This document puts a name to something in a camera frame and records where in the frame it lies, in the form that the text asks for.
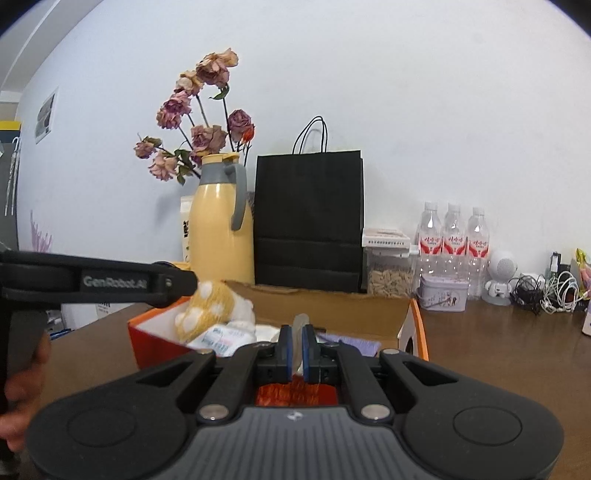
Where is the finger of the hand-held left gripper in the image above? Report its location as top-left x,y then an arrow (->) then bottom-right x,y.
152,262 -> 200,309

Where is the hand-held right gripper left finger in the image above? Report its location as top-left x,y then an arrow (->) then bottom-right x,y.
134,324 -> 296,423

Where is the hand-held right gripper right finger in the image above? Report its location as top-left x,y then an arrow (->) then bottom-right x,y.
302,324 -> 458,423

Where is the yellow white-spotted plush toy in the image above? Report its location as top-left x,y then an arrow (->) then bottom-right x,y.
174,281 -> 256,344

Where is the purple knit pouch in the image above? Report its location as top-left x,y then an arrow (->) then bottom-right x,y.
318,332 -> 382,357

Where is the red cardboard box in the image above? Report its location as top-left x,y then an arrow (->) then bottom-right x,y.
128,279 -> 430,408

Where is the white frosted plastic box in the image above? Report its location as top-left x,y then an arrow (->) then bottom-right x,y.
187,323 -> 257,357

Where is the person's left hand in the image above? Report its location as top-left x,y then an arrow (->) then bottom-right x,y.
0,330 -> 52,454

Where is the white milk carton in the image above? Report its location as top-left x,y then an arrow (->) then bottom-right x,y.
179,195 -> 195,264

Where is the yellow thermos jug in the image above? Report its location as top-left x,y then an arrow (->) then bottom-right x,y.
189,154 -> 256,284

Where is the clear seed container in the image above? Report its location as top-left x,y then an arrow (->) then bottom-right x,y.
361,227 -> 417,298

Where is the black paper bag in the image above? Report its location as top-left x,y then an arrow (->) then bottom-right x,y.
254,116 -> 365,294

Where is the pale printed tin box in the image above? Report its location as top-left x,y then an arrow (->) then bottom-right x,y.
417,274 -> 470,315

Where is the dried pink rose bouquet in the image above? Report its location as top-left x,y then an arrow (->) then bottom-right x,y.
134,47 -> 256,185

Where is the clear water bottle red label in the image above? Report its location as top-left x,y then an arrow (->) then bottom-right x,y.
466,208 -> 491,301
417,202 -> 445,278
442,203 -> 468,278

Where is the white robot-shaped speaker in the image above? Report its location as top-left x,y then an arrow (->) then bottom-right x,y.
482,250 -> 518,306

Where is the colourful snack packet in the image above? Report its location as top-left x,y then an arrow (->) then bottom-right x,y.
573,248 -> 591,301

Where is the purple plant wall sticker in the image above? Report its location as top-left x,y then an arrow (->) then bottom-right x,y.
29,210 -> 54,254

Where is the wall poster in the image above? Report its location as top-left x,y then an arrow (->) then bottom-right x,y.
35,87 -> 59,145

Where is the tangle of chargers and cables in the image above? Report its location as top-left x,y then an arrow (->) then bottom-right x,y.
510,251 -> 587,317

